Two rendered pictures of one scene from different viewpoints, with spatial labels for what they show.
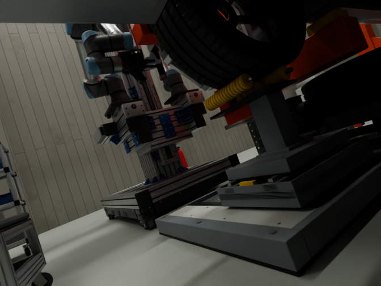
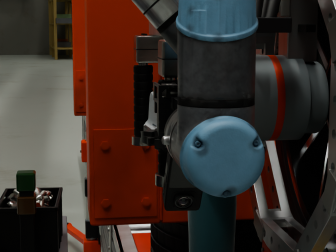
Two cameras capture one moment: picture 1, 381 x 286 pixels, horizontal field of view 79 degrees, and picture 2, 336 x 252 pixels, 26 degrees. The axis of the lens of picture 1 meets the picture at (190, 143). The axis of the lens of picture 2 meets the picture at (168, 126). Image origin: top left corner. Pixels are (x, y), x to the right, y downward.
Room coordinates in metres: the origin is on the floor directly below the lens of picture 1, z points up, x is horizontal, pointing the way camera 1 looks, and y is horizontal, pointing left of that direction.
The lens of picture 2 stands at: (0.80, 0.93, 0.98)
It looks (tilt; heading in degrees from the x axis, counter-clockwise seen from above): 8 degrees down; 293
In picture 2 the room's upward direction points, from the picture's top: straight up
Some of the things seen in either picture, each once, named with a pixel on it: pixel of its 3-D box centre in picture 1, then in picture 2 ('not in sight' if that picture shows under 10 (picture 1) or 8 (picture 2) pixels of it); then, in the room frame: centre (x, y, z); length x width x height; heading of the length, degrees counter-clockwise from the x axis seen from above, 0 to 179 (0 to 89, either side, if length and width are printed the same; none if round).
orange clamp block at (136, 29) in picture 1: (147, 32); not in sight; (0.90, 0.01, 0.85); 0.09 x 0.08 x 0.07; 122
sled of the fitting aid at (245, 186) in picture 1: (292, 172); not in sight; (0.93, -0.34, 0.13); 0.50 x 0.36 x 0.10; 122
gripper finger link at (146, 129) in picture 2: not in sight; (159, 134); (1.17, 0.10, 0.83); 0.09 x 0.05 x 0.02; 131
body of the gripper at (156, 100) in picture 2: (131, 61); (188, 121); (1.11, 0.13, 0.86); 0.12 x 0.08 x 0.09; 121
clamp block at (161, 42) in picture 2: (155, 43); (192, 56); (1.16, 0.00, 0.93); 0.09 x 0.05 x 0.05; 32
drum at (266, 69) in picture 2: not in sight; (254, 98); (1.14, -0.22, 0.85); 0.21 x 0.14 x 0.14; 32
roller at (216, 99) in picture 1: (226, 93); not in sight; (0.93, -0.20, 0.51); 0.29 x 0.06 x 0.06; 32
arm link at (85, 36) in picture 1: (96, 45); (215, 46); (1.04, 0.25, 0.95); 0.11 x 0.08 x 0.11; 112
